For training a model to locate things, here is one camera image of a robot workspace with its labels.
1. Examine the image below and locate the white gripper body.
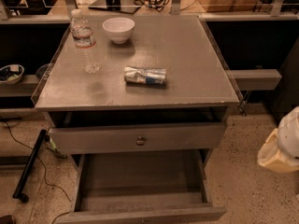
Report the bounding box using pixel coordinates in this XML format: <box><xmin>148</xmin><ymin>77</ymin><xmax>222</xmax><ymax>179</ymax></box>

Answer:
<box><xmin>277</xmin><ymin>106</ymin><xmax>299</xmax><ymax>166</ymax></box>

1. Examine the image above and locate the yellow foam padded gripper finger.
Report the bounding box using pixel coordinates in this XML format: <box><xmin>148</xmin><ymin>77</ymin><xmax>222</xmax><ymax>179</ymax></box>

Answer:
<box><xmin>257</xmin><ymin>128</ymin><xmax>299</xmax><ymax>173</ymax></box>

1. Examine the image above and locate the grey drawer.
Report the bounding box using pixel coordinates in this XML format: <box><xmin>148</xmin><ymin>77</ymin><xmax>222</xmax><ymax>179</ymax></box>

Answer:
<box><xmin>50</xmin><ymin>122</ymin><xmax>226</xmax><ymax>154</ymax></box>
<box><xmin>56</xmin><ymin>150</ymin><xmax>226</xmax><ymax>224</ymax></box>

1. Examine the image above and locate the grey wooden drawer cabinet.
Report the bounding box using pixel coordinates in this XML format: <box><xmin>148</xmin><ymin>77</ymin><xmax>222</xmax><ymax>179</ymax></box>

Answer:
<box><xmin>33</xmin><ymin>14</ymin><xmax>240</xmax><ymax>170</ymax></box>

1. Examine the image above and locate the grey top drawer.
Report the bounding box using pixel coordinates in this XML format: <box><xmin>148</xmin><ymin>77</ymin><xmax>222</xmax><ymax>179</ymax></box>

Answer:
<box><xmin>50</xmin><ymin>122</ymin><xmax>226</xmax><ymax>154</ymax></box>

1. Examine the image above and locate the crushed silver blue can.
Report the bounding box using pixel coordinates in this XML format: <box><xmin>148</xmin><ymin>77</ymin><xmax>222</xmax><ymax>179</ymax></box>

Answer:
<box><xmin>124</xmin><ymin>66</ymin><xmax>166</xmax><ymax>85</ymax></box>

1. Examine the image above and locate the white ceramic bowl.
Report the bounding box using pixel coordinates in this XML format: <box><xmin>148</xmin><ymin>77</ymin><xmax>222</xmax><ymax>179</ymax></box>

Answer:
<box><xmin>102</xmin><ymin>17</ymin><xmax>135</xmax><ymax>44</ymax></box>

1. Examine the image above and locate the clear plastic water bottle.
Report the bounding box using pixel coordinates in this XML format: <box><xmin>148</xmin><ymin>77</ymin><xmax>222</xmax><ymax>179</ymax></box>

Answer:
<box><xmin>70</xmin><ymin>9</ymin><xmax>100</xmax><ymax>73</ymax></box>

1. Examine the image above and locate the black monitor stand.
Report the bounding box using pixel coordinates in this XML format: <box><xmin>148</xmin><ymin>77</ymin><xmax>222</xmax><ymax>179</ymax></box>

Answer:
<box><xmin>88</xmin><ymin>0</ymin><xmax>140</xmax><ymax>14</ymax></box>

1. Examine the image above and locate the dark round dish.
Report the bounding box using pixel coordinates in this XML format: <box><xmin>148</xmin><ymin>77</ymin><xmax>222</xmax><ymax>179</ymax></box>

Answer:
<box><xmin>36</xmin><ymin>63</ymin><xmax>51</xmax><ymax>79</ymax></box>

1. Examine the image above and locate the black bar with wheel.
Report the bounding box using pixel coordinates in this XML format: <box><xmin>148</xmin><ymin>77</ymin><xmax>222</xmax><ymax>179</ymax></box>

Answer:
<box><xmin>13</xmin><ymin>130</ymin><xmax>47</xmax><ymax>203</ymax></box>

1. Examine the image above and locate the white bowl with items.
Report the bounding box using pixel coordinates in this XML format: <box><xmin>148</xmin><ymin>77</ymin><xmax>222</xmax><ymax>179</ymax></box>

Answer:
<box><xmin>0</xmin><ymin>64</ymin><xmax>24</xmax><ymax>84</ymax></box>

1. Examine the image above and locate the black floor cable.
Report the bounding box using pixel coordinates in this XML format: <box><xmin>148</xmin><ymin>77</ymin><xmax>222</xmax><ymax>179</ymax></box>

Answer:
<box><xmin>0</xmin><ymin>117</ymin><xmax>73</xmax><ymax>224</ymax></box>

